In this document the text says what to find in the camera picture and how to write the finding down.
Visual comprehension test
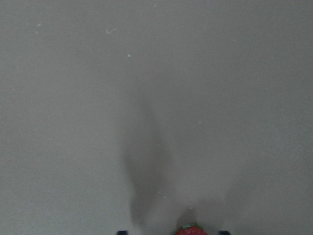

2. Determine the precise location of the red strawberry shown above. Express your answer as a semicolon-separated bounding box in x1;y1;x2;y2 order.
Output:
173;223;208;235

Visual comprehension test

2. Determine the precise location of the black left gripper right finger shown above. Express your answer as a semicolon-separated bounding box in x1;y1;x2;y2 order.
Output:
219;231;229;235

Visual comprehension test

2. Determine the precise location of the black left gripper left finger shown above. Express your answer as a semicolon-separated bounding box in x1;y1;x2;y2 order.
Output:
117;231;128;235

